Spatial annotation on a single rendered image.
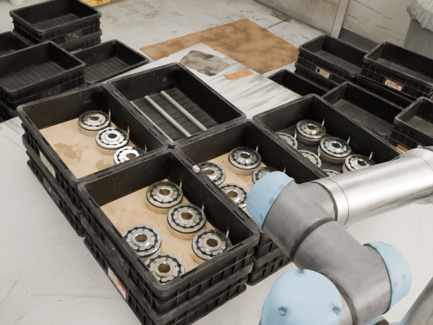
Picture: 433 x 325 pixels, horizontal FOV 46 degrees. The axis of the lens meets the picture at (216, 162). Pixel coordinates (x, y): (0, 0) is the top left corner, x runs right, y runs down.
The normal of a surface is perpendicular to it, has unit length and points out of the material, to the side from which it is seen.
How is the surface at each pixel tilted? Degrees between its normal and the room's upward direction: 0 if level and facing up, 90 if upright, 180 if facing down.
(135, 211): 0
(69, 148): 0
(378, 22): 90
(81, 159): 0
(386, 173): 13
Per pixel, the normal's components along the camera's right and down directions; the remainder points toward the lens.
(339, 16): -0.67, 0.42
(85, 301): 0.11, -0.76
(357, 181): 0.31, -0.74
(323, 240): -0.30, -0.52
